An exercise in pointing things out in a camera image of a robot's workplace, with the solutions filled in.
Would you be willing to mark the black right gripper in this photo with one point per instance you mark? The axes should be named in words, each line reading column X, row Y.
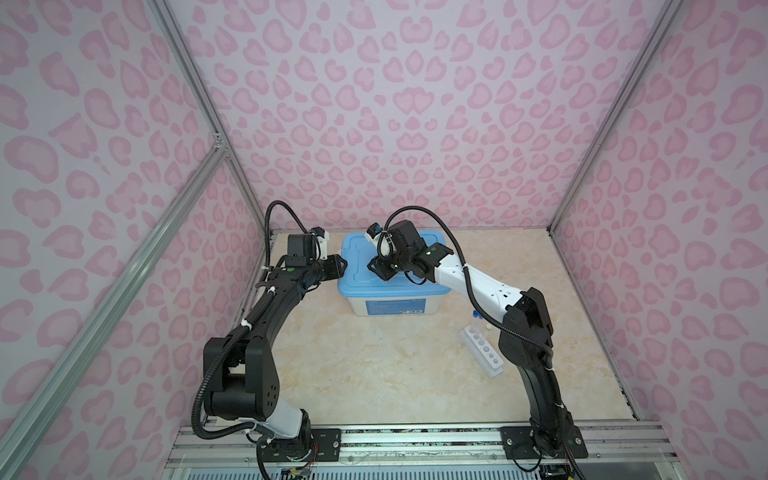
column 382, row 271

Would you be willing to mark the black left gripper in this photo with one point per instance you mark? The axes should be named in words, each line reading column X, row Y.
column 336, row 270

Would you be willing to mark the blue plastic bin lid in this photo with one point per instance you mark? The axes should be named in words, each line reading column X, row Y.
column 358, row 282

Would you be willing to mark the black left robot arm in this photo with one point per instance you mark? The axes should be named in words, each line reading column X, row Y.
column 240, row 388

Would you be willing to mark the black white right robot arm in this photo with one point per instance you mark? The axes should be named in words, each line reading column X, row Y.
column 521, row 316

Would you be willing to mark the white plastic storage bin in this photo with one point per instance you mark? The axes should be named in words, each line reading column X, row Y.
column 396, row 306

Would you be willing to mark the white test tube rack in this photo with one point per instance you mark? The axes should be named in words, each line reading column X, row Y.
column 482, row 351

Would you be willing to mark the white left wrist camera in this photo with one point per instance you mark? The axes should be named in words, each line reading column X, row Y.
column 320, row 241

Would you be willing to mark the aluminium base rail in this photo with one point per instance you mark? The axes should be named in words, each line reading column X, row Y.
column 603, row 450

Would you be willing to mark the diagonal aluminium frame bar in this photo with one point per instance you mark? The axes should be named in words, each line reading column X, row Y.
column 38, row 415

